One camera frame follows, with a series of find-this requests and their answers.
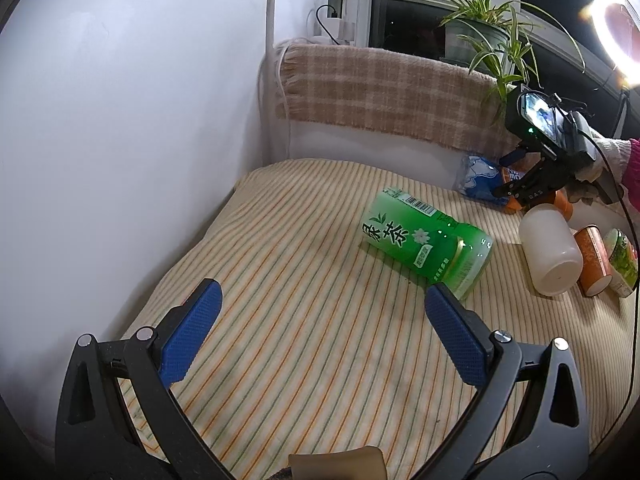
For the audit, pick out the ring light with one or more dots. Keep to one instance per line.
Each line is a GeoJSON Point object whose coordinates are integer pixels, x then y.
{"type": "Point", "coordinates": [616, 25]}

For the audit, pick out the potted spider plant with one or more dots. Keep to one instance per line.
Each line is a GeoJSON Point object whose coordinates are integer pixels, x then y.
{"type": "Point", "coordinates": [496, 40]}

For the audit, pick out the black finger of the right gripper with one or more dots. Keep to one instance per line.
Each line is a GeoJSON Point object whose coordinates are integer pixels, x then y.
{"type": "Point", "coordinates": [544, 178]}

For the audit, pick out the blue orange cup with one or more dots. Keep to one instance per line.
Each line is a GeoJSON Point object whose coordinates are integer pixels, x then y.
{"type": "Point", "coordinates": [477, 177]}

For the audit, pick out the white charger with cable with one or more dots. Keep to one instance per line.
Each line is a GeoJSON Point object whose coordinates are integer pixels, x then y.
{"type": "Point", "coordinates": [325, 26]}

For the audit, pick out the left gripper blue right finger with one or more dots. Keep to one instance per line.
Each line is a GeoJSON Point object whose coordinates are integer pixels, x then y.
{"type": "Point", "coordinates": [528, 418]}

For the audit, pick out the green fruit print cup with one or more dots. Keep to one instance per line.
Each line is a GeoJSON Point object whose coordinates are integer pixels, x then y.
{"type": "Point", "coordinates": [623, 260]}

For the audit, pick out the green tea cup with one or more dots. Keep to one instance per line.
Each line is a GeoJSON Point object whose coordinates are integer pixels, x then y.
{"type": "Point", "coordinates": [432, 244]}

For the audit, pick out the white plastic cup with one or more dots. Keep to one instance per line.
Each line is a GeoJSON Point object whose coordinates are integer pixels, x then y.
{"type": "Point", "coordinates": [554, 260]}

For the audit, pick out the gloved right hand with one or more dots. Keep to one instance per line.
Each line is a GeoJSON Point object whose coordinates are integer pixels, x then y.
{"type": "Point", "coordinates": [612, 158]}

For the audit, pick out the pink sleeve right forearm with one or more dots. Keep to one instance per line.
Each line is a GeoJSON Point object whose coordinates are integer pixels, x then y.
{"type": "Point", "coordinates": [631, 175]}

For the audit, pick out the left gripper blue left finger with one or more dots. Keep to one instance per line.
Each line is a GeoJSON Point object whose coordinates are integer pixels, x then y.
{"type": "Point", "coordinates": [117, 417]}

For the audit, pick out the striped table cloth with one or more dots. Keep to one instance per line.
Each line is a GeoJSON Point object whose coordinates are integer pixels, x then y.
{"type": "Point", "coordinates": [322, 343]}

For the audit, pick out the plaid beige blanket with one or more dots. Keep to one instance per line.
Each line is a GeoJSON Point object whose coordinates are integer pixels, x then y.
{"type": "Point", "coordinates": [393, 93]}

